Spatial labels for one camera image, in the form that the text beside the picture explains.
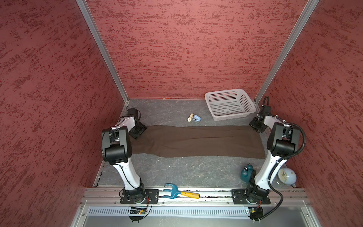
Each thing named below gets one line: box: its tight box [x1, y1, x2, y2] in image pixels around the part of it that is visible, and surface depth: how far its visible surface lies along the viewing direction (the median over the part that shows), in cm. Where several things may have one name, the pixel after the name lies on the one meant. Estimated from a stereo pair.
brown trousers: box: [130, 125, 266, 159], surface depth 96 cm
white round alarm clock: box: [276, 167, 297, 186], surface depth 77 cm
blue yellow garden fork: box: [162, 183, 200, 200], surface depth 76 cm
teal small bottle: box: [240, 164, 254, 184], surface depth 77 cm
